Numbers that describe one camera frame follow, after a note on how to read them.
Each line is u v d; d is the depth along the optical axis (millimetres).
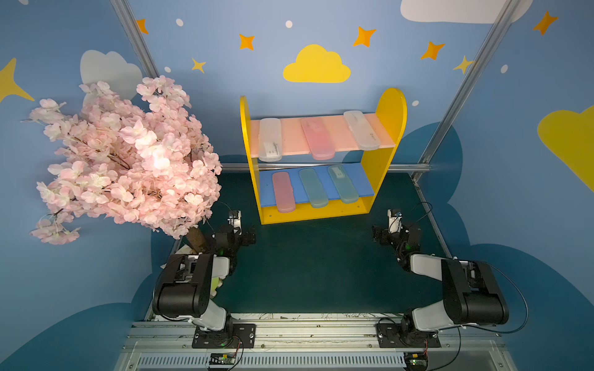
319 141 761
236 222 838
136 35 735
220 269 650
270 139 756
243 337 745
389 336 739
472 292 455
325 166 1068
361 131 792
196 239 835
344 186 1000
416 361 730
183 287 454
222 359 718
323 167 1075
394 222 820
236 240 809
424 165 1163
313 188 962
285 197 926
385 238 861
